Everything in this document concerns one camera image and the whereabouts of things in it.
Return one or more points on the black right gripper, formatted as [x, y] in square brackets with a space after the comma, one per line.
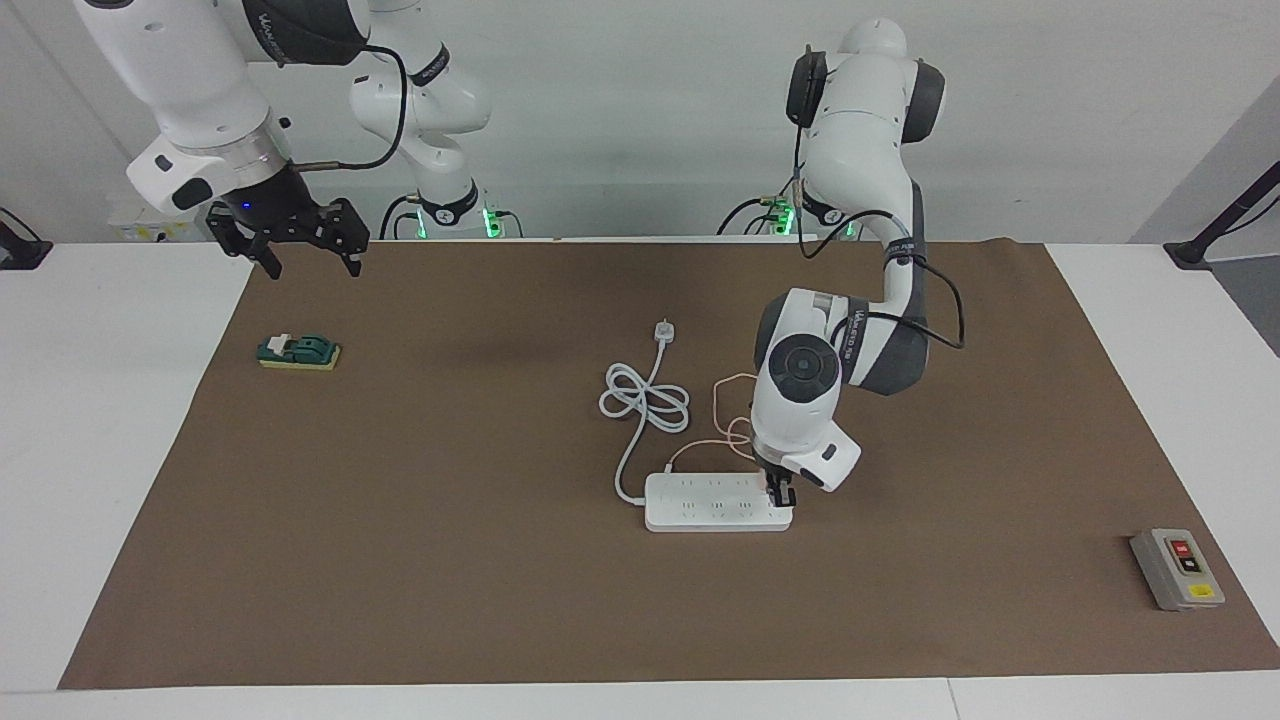
[275, 210]

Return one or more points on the white power strip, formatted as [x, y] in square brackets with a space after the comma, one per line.
[710, 510]

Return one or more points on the green knife switch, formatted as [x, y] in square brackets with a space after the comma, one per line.
[300, 350]

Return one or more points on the grey on-off switch box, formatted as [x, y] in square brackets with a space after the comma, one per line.
[1165, 575]

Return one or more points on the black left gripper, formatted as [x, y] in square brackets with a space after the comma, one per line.
[777, 470]

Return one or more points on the brown table mat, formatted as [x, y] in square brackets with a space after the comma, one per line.
[900, 600]

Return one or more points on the black stand base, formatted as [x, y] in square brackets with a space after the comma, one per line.
[20, 255]

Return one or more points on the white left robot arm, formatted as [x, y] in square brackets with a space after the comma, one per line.
[800, 400]

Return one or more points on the black slanted stand pole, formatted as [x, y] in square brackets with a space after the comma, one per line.
[1190, 252]

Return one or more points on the white wall outlet box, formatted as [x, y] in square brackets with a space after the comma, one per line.
[150, 230]

